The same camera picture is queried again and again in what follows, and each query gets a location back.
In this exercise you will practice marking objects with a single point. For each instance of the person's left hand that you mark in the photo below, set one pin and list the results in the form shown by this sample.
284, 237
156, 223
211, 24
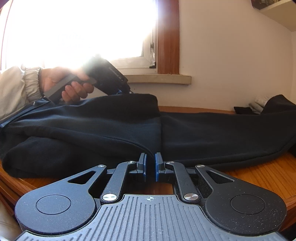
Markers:
61, 83

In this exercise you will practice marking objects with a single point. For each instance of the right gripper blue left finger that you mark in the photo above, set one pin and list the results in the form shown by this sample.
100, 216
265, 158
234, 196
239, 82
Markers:
126, 173

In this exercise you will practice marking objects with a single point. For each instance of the black folded garment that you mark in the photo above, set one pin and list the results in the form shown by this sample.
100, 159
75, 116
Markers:
244, 110

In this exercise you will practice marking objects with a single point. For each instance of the brown wooden window frame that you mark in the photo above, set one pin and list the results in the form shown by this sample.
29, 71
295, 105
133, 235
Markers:
168, 56

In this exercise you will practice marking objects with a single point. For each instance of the clear blind pull handle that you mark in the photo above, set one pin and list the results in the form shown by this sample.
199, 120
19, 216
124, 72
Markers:
153, 55

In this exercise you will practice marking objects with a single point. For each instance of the person's left forearm grey sleeve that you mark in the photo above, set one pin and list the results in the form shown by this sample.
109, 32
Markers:
19, 87

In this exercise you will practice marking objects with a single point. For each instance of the white patterned folded cloth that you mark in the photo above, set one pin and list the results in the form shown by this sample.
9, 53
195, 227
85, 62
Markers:
259, 103

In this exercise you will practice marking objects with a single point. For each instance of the black Nike sweatpants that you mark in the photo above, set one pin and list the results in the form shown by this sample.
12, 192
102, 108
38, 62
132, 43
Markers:
57, 140

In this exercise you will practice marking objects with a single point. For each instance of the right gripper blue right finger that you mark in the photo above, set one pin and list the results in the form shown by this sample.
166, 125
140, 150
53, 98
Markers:
176, 174

